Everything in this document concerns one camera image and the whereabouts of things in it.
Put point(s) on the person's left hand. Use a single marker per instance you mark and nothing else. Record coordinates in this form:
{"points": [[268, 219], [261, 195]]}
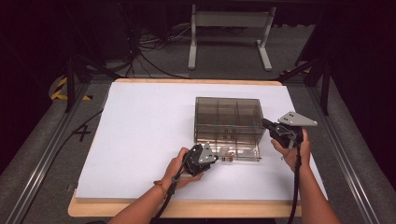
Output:
{"points": [[177, 172]]}

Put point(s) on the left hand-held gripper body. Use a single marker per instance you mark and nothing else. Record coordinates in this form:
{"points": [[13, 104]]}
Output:
{"points": [[199, 158]]}

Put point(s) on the white table cover sheet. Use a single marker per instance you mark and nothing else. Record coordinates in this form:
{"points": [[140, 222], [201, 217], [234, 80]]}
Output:
{"points": [[149, 130]]}

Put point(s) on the person's right hand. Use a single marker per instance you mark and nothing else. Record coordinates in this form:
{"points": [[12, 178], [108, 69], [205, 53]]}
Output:
{"points": [[297, 155]]}

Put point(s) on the smoky transparent drawer box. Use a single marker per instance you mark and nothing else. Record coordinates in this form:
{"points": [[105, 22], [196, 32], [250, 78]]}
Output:
{"points": [[229, 116]]}

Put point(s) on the clear plastic drawer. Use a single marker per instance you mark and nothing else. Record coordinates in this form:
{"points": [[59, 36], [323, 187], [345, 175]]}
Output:
{"points": [[239, 152]]}

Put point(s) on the black metal stand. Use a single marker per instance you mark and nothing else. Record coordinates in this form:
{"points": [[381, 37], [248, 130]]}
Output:
{"points": [[71, 84], [325, 84]]}

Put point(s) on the white metal frame stand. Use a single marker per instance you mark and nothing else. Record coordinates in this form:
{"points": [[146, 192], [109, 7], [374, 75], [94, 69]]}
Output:
{"points": [[230, 18]]}

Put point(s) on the yellow black hazard tape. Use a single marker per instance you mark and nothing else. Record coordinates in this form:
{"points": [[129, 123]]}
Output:
{"points": [[59, 90]]}

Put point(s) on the wooden table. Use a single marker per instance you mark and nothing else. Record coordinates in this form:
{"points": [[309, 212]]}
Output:
{"points": [[186, 209]]}

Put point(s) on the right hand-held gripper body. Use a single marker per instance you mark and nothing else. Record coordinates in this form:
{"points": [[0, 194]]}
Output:
{"points": [[288, 130]]}

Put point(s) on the aluminium floor rail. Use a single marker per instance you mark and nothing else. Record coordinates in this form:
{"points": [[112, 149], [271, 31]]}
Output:
{"points": [[345, 161], [46, 155]]}

